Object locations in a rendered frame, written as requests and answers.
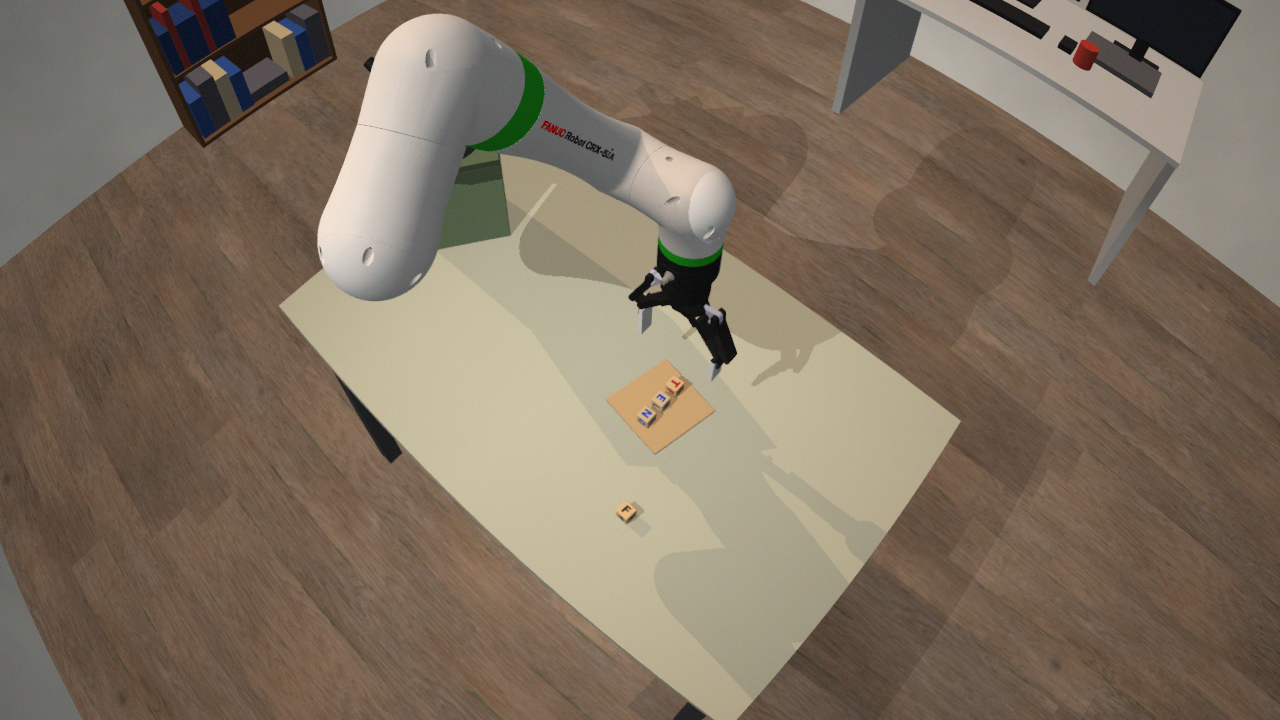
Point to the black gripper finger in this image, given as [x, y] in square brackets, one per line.
[715, 326]
[645, 303]

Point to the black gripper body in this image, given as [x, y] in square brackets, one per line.
[687, 298]

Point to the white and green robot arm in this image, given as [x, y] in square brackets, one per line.
[437, 80]

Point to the tan square mat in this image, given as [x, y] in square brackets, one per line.
[684, 412]

